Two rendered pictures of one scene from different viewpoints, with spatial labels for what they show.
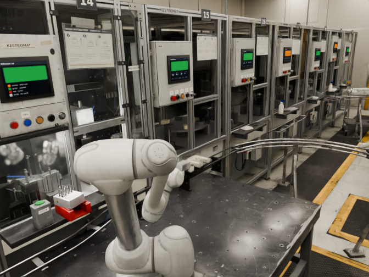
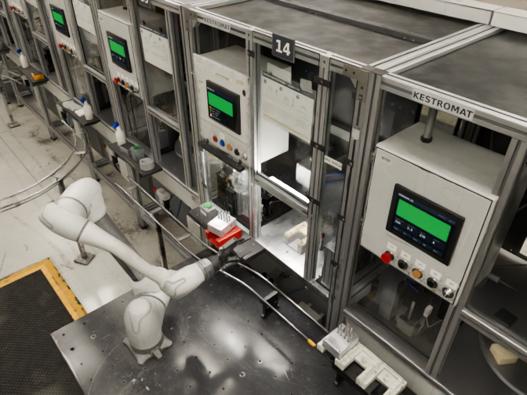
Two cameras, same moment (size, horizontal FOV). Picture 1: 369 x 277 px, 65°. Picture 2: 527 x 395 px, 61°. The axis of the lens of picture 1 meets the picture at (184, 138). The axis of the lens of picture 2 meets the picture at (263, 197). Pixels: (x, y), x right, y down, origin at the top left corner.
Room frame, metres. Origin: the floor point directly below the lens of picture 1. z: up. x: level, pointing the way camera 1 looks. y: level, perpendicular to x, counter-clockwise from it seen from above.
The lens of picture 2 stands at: (1.89, -1.19, 2.56)
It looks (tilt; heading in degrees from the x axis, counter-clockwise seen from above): 36 degrees down; 98
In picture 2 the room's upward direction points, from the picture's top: straight up
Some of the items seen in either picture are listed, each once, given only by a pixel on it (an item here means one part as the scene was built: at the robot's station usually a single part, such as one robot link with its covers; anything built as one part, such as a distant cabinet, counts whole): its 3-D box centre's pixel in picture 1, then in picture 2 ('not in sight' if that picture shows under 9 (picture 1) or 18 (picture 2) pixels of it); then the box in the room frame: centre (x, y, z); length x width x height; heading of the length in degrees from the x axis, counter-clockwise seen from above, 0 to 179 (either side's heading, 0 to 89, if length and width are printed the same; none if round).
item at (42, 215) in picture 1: (41, 213); (209, 213); (1.30, 0.74, 0.97); 0.08 x 0.08 x 0.12; 50
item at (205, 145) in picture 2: (32, 133); (220, 154); (1.38, 0.75, 1.37); 0.36 x 0.04 x 0.04; 140
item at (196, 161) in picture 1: (189, 167); (359, 367); (2.14, -0.03, 0.84); 0.36 x 0.14 x 0.10; 140
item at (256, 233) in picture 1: (195, 231); (226, 375); (1.55, -0.05, 0.66); 1.50 x 1.06 x 0.04; 140
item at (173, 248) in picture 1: (174, 250); (143, 320); (1.14, 0.06, 0.85); 0.18 x 0.16 x 0.22; 92
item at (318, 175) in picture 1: (344, 144); not in sight; (4.97, -2.89, 0.01); 5.85 x 0.59 x 0.01; 140
